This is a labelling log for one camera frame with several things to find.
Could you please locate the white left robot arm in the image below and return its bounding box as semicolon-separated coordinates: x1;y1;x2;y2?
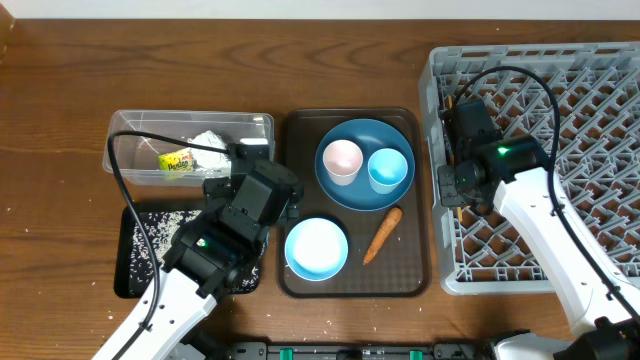
96;145;303;359

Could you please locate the white tissue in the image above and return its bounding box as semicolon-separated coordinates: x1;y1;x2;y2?
187;129;232;174

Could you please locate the pink cup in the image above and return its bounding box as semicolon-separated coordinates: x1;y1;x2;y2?
322;140;364;186

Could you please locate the grey dishwasher rack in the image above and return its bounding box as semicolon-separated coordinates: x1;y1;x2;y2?
419;42;639;295

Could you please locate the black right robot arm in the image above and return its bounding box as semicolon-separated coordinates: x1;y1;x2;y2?
438;101;639;359

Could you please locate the orange carrot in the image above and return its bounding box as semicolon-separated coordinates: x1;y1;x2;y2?
363;207;403;265

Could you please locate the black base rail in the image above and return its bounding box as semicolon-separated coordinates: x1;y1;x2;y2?
214;341;531;360

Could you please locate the black cable right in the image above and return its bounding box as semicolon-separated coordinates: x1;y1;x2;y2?
452;65;640;321

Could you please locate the yellow snack wrapper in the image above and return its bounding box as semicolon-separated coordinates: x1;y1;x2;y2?
158;148;194;172

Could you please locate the light blue rice bowl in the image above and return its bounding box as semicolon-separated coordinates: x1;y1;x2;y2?
284;217;349;282

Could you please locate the dark blue plate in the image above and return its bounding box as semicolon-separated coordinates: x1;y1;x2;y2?
314;118;416;211

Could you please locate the black tray bin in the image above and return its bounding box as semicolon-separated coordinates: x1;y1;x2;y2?
113;198;262;300

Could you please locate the light blue cup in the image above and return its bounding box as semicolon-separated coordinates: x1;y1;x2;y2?
367;148;409;194

